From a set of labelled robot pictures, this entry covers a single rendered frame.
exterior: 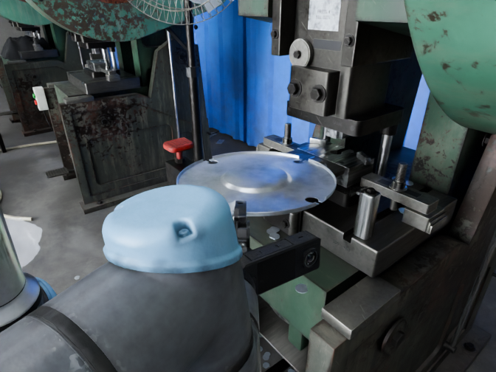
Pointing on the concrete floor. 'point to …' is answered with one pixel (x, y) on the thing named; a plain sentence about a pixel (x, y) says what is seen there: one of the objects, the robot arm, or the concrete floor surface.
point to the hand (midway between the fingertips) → (243, 209)
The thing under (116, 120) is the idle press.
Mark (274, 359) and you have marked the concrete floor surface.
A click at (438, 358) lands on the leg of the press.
